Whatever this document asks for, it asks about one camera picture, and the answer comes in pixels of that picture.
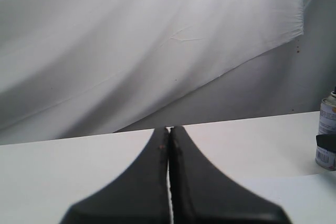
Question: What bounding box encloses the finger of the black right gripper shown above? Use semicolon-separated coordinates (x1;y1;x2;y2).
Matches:
316;134;336;154

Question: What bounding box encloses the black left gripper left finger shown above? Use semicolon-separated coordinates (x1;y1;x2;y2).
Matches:
61;127;169;223

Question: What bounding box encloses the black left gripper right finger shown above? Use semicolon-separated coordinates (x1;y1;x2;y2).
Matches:
170;126;291;223

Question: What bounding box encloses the white spray can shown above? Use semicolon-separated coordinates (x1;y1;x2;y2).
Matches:
316;89;335;170

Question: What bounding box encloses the white backdrop sheet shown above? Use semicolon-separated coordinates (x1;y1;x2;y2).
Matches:
1;0;303;144

